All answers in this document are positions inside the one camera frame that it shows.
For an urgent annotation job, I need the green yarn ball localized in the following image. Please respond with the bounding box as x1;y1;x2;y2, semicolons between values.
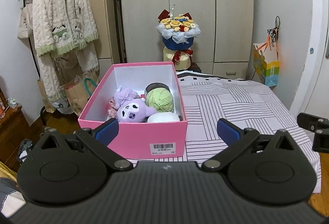
145;88;175;113

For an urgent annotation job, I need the grey wardrobe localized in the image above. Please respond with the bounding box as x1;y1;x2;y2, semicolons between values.
121;0;254;79

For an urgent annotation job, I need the flower bouquet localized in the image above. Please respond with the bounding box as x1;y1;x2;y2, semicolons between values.
156;10;201;71

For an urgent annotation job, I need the colourful paper gift bag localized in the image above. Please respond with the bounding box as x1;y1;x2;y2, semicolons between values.
253;35;280;87

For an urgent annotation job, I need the purple plush toy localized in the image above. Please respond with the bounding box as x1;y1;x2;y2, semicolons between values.
114;88;157;123

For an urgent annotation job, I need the pink cardboard box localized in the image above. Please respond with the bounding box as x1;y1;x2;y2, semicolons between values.
78;62;187;159

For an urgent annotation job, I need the striped tablecloth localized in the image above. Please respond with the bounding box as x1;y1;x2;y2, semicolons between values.
128;70;322;194

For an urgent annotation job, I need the brown paper bag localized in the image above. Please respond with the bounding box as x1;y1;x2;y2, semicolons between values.
64;72;99;116

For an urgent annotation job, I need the wooden side cabinet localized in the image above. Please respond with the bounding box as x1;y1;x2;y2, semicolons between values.
0;105;30;172

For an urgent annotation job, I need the cream knitted cardigan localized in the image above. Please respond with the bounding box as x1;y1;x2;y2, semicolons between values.
32;0;99;57

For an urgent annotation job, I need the floral pink cloth pouch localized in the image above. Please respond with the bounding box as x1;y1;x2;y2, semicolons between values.
107;97;118;118

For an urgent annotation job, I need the white plush cat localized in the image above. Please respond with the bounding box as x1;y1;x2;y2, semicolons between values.
147;112;180;123

